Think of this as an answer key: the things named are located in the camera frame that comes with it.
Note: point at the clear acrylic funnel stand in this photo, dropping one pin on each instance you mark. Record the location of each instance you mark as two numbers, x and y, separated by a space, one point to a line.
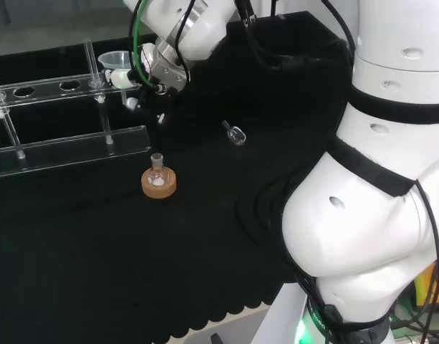
61 150

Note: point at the translucent plastic funnel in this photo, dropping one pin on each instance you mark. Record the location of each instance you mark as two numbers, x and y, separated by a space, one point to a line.
113 61

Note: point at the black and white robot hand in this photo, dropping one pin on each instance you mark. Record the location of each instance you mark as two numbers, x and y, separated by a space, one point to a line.
122 79

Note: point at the yellow stop button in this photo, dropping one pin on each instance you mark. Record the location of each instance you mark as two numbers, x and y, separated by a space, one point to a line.
425 283

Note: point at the black handheld device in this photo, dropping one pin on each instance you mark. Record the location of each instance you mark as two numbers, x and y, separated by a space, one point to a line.
216 339

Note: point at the small round-bottom glass flask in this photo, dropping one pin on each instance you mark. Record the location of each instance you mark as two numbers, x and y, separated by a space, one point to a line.
157 159

